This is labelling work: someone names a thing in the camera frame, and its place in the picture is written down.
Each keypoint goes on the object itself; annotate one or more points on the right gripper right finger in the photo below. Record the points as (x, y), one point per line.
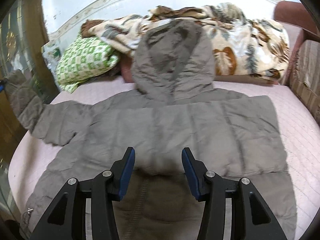
(251, 216)

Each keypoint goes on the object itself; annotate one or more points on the green checked pillow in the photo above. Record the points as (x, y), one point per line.
(84, 59)

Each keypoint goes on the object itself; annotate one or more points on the maroon pink sofa backrest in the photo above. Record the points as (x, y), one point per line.
(300, 27)

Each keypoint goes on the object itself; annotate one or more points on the pink quilted mattress cover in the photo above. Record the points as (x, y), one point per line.
(299, 133)

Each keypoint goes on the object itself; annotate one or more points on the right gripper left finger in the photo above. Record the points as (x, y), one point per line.
(65, 217)

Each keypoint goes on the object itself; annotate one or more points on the grey-brown hooded puffer jacket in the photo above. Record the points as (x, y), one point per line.
(174, 105)

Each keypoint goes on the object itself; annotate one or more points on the leaf-patterned fleece blanket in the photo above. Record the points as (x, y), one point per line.
(242, 47)

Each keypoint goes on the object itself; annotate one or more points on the striped brown sofa cushion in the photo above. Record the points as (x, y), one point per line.
(304, 79)

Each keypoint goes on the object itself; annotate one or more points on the wooden glass-panel door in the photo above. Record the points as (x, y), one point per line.
(23, 34)

